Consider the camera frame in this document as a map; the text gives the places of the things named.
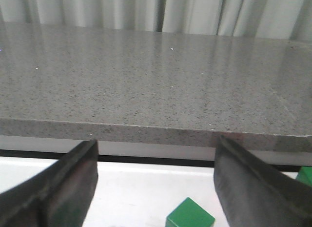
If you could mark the right green cube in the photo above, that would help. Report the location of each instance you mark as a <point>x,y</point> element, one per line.
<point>189,214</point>

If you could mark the grey stone counter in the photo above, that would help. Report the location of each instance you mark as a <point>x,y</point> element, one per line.
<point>157,88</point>

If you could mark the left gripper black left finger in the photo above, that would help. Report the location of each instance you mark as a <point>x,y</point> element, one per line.
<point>59,196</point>

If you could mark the left green cube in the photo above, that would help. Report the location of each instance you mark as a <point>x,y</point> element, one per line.
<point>305,175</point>

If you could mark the green cube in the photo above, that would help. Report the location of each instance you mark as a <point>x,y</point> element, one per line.
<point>305,175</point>
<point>189,214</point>

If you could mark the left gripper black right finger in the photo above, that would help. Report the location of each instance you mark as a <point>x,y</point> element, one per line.
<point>252,193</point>

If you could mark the grey curtain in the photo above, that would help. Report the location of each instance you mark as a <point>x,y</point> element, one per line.
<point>273,19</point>

